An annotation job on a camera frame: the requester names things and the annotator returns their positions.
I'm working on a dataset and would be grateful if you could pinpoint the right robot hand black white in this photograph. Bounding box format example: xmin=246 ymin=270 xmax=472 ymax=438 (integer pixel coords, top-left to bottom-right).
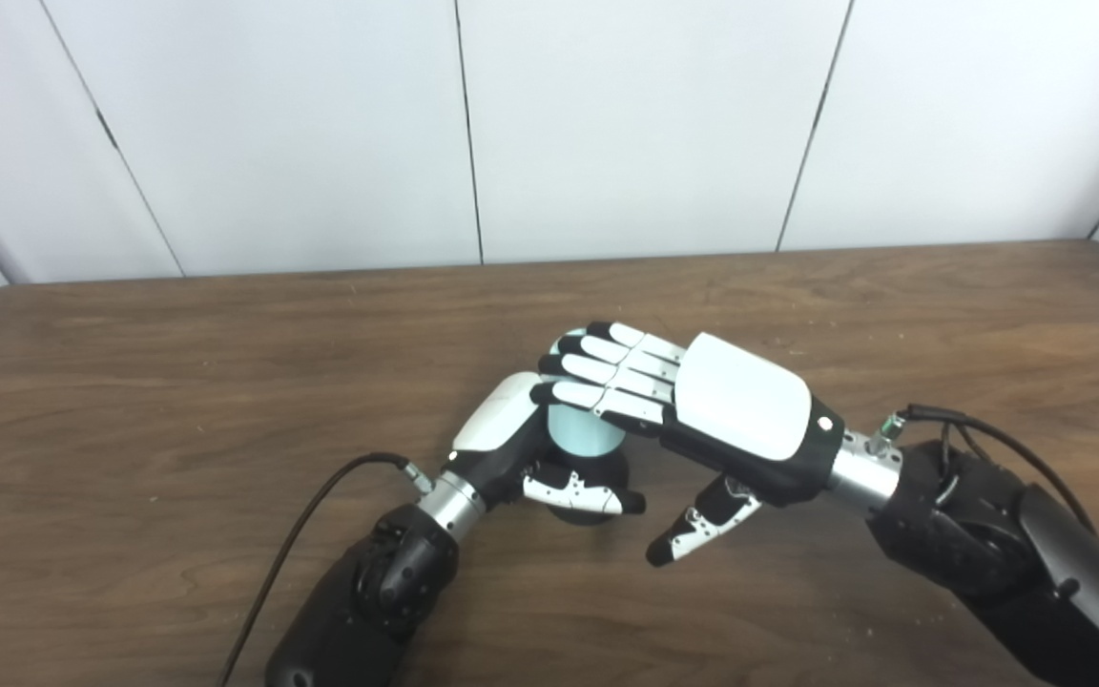
xmin=530 ymin=322 xmax=846 ymax=570

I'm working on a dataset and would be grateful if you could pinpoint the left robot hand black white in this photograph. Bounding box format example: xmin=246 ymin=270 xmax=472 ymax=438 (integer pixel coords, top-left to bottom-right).
xmin=445 ymin=372 xmax=648 ymax=517

